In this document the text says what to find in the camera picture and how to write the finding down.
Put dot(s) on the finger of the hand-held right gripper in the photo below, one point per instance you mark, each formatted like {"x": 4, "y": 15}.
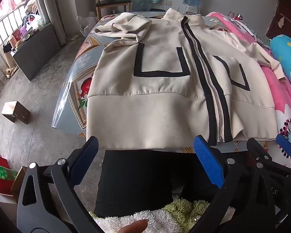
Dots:
{"x": 255, "y": 148}
{"x": 285, "y": 146}

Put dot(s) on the red gift bag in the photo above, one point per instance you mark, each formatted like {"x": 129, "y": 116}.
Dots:
{"x": 0, "y": 184}

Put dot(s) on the beige zip jacket black trim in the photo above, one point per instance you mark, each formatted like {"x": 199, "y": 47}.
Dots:
{"x": 160, "y": 102}

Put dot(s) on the brown cardboard box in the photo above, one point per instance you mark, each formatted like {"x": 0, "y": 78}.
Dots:
{"x": 15, "y": 111}

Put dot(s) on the white wall socket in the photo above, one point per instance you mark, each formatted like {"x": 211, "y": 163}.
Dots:
{"x": 166, "y": 2}

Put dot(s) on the red box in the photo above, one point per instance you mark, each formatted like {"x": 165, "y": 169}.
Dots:
{"x": 17, "y": 34}

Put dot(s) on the white water dispenser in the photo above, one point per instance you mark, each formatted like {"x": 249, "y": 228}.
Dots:
{"x": 192, "y": 10}

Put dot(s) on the dark red door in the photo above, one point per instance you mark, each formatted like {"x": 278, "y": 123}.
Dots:
{"x": 281, "y": 14}

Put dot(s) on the beige slipper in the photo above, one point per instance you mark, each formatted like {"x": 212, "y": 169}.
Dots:
{"x": 10, "y": 73}

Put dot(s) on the wooden chair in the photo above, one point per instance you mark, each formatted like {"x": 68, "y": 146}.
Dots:
{"x": 111, "y": 3}

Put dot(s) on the person's black pants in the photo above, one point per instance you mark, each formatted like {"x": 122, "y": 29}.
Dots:
{"x": 135, "y": 179}

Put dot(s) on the person's left hand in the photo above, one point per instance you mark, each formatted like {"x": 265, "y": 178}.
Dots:
{"x": 132, "y": 227}

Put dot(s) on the white plastic bag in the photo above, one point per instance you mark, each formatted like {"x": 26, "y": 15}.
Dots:
{"x": 36, "y": 21}

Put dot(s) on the grey curtain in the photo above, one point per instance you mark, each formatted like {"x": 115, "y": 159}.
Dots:
{"x": 51, "y": 9}

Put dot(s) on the pink floral blanket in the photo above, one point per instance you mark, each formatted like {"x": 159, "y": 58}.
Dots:
{"x": 281, "y": 102}

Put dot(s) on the white lace cloth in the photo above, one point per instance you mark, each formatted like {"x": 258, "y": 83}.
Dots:
{"x": 251, "y": 30}

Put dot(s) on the hanging pink cloth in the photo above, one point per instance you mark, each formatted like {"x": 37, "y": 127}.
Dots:
{"x": 7, "y": 3}

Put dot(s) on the clear plastic bag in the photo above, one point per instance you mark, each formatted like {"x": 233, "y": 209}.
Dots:
{"x": 86, "y": 25}

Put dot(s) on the small glass jar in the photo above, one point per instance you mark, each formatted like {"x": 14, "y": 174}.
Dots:
{"x": 231, "y": 14}

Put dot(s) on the blue striped pillow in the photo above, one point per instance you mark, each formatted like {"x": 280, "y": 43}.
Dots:
{"x": 286, "y": 51}

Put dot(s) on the dark low cabinet with clutter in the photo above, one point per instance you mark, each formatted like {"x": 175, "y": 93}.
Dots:
{"x": 36, "y": 53}

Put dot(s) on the patterned plastic tablecloth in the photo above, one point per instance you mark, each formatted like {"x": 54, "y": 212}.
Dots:
{"x": 75, "y": 82}

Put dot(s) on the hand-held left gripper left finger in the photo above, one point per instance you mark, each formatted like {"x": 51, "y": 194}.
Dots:
{"x": 83, "y": 161}

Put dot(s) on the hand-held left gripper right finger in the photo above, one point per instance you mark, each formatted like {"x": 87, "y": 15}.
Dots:
{"x": 208, "y": 161}

